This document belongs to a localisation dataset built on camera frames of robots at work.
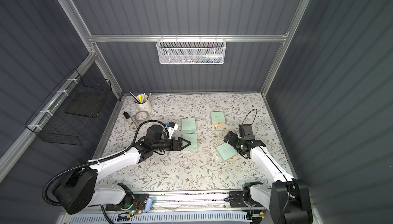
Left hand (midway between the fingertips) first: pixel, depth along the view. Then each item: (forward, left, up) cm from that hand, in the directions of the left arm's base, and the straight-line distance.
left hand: (188, 146), depth 79 cm
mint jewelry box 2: (+20, +1, -10) cm, 22 cm away
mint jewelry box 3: (+25, -19, -9) cm, 33 cm away
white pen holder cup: (+32, +31, -1) cm, 45 cm away
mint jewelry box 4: (+1, -21, -9) cm, 23 cm away
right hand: (+6, -25, -6) cm, 26 cm away
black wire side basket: (+9, +58, +15) cm, 60 cm away
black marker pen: (+24, +41, -10) cm, 48 cm away
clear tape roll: (+29, +34, -12) cm, 47 cm away
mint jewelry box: (+11, -2, -11) cm, 15 cm away
